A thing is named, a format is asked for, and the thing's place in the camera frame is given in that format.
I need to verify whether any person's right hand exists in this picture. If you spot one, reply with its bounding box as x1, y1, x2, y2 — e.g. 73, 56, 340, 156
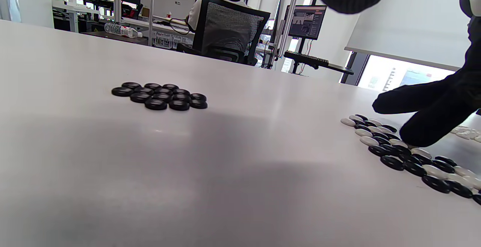
372, 16, 481, 148

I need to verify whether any group of white go stones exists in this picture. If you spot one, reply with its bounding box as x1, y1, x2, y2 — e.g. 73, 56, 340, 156
450, 126, 481, 143

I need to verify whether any pile of mixed go stones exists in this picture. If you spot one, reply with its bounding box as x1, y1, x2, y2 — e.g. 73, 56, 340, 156
341, 114, 481, 205

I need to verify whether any group of black go stones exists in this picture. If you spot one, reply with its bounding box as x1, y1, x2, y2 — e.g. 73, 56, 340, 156
112, 82, 208, 111

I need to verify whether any black computer monitor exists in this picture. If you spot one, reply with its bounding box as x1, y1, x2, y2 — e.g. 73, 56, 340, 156
287, 5, 327, 41

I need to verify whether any white roller blind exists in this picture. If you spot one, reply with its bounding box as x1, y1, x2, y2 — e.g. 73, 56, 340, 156
345, 0, 472, 71

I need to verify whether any black desk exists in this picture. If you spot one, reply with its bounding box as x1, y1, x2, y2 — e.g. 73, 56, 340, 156
284, 51, 354, 75

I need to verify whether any black keyboard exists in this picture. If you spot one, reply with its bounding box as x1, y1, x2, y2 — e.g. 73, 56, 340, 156
284, 51, 329, 67

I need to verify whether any black mesh office chair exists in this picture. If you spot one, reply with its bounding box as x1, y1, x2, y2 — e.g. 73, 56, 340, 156
177, 0, 271, 66

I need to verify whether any clear plastic water bottle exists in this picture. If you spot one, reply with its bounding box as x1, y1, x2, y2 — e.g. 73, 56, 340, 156
104, 23, 143, 38

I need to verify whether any small brown side table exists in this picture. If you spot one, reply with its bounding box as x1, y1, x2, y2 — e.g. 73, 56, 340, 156
81, 31, 149, 45

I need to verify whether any cluttered background desk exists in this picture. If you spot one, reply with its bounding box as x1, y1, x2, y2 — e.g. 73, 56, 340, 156
49, 0, 196, 50

